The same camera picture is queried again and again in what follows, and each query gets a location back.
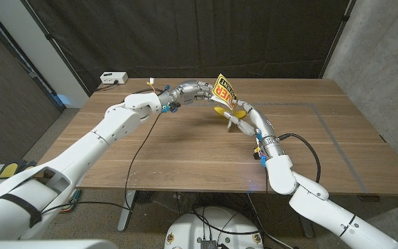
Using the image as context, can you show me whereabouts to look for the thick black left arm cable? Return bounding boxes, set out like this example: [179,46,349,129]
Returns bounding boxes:
[122,88,167,104]

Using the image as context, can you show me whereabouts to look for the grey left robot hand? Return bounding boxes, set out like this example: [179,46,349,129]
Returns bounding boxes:
[166,80,220,107]

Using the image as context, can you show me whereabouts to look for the black backdrop curtain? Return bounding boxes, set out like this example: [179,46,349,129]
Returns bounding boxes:
[22,0,356,94]

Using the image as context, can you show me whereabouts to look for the yellow black pad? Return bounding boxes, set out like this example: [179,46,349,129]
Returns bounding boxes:
[0,160,20,180]
[16,160,37,176]

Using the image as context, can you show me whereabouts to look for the white table leg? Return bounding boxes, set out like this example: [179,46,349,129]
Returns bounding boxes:
[117,190,137,232]

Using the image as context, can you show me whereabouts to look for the grey table leg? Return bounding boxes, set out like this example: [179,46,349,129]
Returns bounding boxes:
[297,212,314,239]

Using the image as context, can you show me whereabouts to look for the white power box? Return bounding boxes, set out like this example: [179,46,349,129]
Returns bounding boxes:
[99,71,129,85]

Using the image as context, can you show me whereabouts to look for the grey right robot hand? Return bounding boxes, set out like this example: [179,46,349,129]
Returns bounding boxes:
[227,99,277,140]

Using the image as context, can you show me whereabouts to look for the white sticker release liner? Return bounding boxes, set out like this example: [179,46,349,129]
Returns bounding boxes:
[209,95,236,133]

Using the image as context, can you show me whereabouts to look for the yellow new driver bumper sticker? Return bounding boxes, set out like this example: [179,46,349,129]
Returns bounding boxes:
[211,73,238,110]

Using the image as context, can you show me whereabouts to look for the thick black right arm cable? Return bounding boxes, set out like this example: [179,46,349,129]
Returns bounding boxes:
[278,132,322,184]

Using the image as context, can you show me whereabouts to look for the black backdrop stand pole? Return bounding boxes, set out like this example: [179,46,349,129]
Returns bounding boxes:
[319,0,357,80]
[19,0,92,97]

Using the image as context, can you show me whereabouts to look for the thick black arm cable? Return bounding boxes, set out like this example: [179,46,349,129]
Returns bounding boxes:
[122,88,167,104]
[278,132,322,184]

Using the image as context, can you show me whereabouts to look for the white robot torso edge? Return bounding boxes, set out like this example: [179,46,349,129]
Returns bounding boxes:
[0,239,119,249]

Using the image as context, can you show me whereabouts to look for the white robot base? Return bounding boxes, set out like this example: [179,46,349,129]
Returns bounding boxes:
[164,206,265,249]

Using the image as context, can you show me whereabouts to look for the yellow banana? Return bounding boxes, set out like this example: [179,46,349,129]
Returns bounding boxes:
[214,106,247,120]

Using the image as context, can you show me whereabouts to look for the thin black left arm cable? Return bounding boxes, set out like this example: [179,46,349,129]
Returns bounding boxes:
[124,112,164,212]

